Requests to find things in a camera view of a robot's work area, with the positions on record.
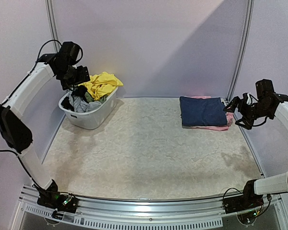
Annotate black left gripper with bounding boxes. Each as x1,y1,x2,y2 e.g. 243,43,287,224
59,63,91,90

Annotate yellow shorts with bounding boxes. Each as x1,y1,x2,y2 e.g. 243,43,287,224
81,71,123,101

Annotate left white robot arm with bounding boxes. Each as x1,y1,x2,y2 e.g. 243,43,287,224
0,41,90,208

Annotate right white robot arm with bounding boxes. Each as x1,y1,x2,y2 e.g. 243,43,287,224
224,92,288,209

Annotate white plastic laundry basket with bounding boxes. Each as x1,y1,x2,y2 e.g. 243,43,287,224
59,87,118,130

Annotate folded pink garment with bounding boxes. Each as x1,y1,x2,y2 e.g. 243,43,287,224
189,96,234,132

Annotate black garment in basket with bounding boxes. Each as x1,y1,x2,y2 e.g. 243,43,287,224
61,85,88,113

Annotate green garment in basket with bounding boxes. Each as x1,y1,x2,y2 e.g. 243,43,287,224
84,92,94,103

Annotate grey garment in basket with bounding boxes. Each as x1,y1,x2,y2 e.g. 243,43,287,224
70,96,102,113

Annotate folded navy blue garment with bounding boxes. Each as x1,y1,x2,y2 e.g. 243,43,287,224
179,96,226,127

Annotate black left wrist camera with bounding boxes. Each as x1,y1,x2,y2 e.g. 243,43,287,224
59,41,83,60

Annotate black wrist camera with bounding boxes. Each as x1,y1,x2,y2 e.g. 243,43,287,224
59,41,83,60
255,79,275,100

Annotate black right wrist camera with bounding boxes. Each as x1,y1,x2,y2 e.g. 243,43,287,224
255,79,275,100

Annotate right aluminium frame post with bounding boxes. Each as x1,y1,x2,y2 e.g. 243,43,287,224
226,0,254,101

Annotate aluminium frame post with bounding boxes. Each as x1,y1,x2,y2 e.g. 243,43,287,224
45,0,59,40
226,0,254,101

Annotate left aluminium frame post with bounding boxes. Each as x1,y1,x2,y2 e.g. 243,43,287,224
45,0,59,40

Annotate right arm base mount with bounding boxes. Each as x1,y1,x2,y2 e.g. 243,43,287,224
222,187,272,217

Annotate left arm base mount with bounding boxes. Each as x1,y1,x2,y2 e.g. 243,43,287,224
37,184,79,213

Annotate aluminium front rail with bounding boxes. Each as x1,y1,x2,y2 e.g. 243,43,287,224
12,186,288,230

